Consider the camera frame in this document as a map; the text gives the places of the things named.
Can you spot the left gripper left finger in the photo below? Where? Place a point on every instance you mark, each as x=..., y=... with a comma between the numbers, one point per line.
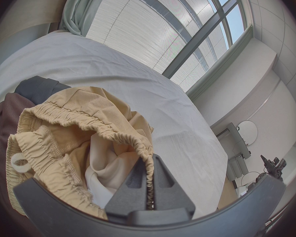
x=135, y=181

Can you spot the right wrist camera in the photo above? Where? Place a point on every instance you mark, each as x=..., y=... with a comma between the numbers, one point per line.
x=281, y=163

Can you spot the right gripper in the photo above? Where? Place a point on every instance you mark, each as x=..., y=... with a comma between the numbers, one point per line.
x=270, y=168

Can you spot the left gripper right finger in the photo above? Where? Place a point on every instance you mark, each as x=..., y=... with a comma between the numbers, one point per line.
x=166, y=189

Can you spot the grey-green curtain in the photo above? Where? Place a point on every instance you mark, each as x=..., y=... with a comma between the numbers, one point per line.
x=83, y=13

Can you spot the brown garment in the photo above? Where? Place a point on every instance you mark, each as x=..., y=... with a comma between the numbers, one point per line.
x=7, y=117

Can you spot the tan shorts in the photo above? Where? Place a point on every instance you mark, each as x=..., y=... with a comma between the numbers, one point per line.
x=64, y=102

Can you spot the window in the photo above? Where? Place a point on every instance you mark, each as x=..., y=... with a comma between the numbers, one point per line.
x=138, y=21

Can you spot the black garment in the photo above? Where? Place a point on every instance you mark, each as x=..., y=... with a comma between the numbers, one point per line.
x=39, y=88

